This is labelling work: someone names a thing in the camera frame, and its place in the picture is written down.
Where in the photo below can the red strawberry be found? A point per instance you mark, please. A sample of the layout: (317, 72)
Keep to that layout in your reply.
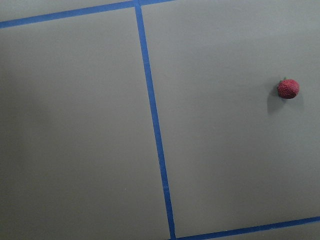
(288, 88)

